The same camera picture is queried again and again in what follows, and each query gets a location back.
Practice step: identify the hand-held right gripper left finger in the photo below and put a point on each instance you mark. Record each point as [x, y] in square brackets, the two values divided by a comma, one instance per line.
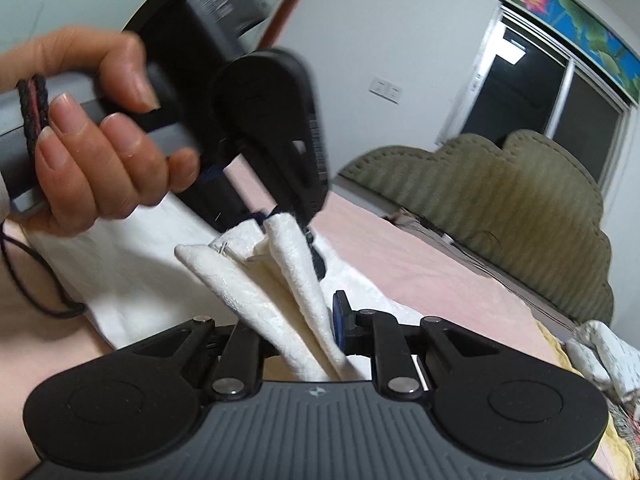
[240, 355]

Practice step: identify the white wall switch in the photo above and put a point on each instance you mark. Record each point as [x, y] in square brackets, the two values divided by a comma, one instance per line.
[386, 90]

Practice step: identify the floral lotus window pelmet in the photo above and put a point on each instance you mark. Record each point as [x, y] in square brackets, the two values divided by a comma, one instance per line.
[570, 15]

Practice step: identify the olive green padded headboard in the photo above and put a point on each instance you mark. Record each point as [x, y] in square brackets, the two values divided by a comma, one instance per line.
[490, 200]

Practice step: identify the person's left hand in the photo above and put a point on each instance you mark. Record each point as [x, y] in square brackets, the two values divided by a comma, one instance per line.
[100, 170]

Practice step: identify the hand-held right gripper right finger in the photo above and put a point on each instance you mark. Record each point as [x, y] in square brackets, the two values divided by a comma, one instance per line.
[385, 355]

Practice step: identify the brown wooden wardrobe frame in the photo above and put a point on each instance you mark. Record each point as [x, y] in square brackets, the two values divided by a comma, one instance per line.
[295, 0]

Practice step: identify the pink bed sheet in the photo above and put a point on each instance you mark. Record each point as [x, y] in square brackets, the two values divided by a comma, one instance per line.
[400, 265]

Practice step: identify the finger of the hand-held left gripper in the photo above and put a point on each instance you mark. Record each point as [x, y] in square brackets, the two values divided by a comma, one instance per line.
[220, 200]
[312, 245]

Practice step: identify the sliding glass window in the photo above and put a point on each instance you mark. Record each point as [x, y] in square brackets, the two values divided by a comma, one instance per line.
[540, 90]

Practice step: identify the white fluffy towel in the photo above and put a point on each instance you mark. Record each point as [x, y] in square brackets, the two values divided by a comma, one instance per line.
[280, 310]

